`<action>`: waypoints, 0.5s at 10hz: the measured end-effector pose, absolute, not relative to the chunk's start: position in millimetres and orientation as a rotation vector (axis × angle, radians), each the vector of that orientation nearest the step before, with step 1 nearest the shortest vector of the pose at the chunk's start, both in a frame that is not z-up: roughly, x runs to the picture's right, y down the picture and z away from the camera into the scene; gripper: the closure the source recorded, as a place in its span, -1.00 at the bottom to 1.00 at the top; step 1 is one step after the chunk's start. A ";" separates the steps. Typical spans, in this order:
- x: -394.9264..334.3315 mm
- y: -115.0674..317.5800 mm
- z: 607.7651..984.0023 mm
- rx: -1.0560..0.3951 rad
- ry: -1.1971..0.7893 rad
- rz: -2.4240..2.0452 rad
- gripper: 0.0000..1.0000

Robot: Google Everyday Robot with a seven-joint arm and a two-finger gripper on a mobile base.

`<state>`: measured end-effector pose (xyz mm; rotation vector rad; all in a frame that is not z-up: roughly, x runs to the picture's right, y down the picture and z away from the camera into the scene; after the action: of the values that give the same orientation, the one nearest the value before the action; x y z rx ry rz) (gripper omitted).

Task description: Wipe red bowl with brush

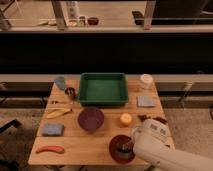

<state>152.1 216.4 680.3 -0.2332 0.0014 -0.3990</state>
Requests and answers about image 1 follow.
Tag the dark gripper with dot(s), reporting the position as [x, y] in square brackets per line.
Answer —
[127, 146]

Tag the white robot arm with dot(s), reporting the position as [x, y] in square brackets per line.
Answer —
[148, 142]

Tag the red bowl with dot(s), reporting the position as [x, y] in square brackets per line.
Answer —
[116, 153]

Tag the purple bowl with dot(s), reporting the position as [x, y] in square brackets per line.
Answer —
[90, 119]

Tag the dark bowl on shelf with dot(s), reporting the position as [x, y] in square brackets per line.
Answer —
[93, 21]

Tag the orange round fruit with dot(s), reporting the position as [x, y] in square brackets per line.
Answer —
[126, 119]

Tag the dark brown food pieces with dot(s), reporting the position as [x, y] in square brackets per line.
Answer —
[144, 117]

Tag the grey blue cloth right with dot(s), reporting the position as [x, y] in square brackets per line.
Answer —
[145, 101]

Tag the red chili pepper toy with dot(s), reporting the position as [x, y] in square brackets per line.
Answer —
[52, 148]

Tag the green plastic tray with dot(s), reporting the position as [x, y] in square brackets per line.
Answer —
[103, 89]

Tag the white cup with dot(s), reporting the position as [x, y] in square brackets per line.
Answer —
[146, 81]

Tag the dark metal cup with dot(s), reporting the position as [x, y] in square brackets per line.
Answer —
[70, 91]

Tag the blue sponge left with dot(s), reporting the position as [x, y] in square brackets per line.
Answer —
[52, 129]

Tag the yellow banana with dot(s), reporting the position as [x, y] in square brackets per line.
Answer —
[57, 113]

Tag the small jar on shelf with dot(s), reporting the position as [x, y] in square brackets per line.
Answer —
[82, 21]

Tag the white bottle on shelf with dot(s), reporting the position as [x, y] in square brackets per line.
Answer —
[73, 12]

